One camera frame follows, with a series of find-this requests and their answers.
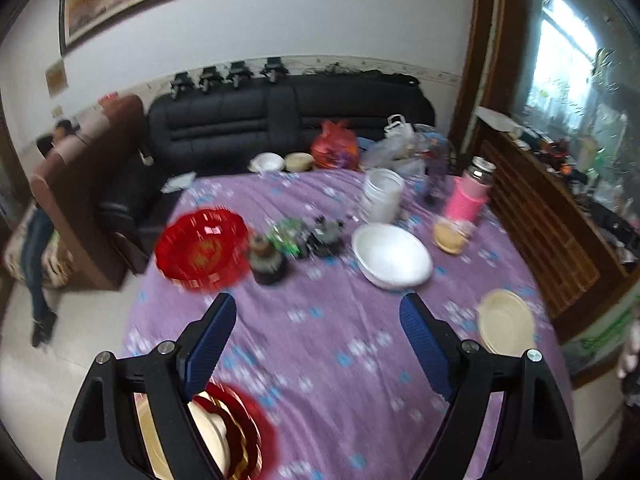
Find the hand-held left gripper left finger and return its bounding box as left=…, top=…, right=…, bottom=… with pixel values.
left=55, top=292, right=238, bottom=480

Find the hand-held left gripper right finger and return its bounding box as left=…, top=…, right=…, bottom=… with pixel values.
left=400, top=292, right=585, bottom=480

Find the person's right forearm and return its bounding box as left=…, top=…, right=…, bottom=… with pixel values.
left=616, top=307, right=640, bottom=381

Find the cream dish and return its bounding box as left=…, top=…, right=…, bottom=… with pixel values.
left=187, top=400, right=236, bottom=480

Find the red plate with gold edge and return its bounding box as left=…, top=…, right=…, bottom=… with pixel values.
left=192, top=382, right=279, bottom=480

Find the dark round jar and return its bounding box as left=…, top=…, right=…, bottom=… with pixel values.
left=249, top=235, right=287, bottom=287

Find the purple floral tablecloth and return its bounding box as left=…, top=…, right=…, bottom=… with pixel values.
left=122, top=167, right=576, bottom=480

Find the bag of yellow pancakes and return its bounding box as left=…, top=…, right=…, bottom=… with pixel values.
left=432, top=216, right=476, bottom=255

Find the pale yellow plate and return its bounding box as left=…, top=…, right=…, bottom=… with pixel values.
left=132, top=392, right=168, bottom=480

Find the green packet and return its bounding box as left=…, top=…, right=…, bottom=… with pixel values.
left=267, top=218, right=310, bottom=260

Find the black power adapter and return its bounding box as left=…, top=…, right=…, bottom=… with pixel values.
left=307, top=215, right=345, bottom=257

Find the pink bottle with knit sleeve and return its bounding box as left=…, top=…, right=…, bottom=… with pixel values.
left=444, top=156, right=497, bottom=223

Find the white plastic jar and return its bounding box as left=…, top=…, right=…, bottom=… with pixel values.
left=361, top=168, right=405, bottom=224

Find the floral cushion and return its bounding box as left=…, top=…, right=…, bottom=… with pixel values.
left=5, top=220, right=76, bottom=288

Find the clear purple-tinted bottle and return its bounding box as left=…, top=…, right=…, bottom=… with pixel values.
left=414, top=124, right=457, bottom=207

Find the small white bowl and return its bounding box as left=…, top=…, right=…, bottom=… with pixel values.
left=249, top=152, right=284, bottom=174

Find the clear plastic bag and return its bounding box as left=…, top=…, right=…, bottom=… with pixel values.
left=360, top=135, right=426, bottom=177

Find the small cream bowl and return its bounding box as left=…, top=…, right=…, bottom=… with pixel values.
left=284, top=152, right=316, bottom=173

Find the brown sofa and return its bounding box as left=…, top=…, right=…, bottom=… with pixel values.
left=30, top=94, right=146, bottom=291

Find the white plastic bag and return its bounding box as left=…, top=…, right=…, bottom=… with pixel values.
left=384, top=114, right=417, bottom=147

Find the red plastic bag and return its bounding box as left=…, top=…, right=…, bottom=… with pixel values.
left=310, top=120, right=361, bottom=172

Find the black leather sofa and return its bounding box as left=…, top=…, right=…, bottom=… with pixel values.
left=97, top=74, right=436, bottom=273

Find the black device on sofa back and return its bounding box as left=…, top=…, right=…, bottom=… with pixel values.
left=198, top=66, right=223, bottom=93
left=226, top=61, right=253, bottom=90
left=170, top=72, right=195, bottom=98
left=261, top=56, right=291, bottom=83

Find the glass window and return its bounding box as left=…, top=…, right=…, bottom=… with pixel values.
left=505, top=0, right=640, bottom=201

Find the dark wooden door frame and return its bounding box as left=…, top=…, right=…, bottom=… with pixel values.
left=447, top=0, right=508, bottom=171

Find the small wall notice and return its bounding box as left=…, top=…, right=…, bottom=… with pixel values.
left=45, top=59, right=68, bottom=96

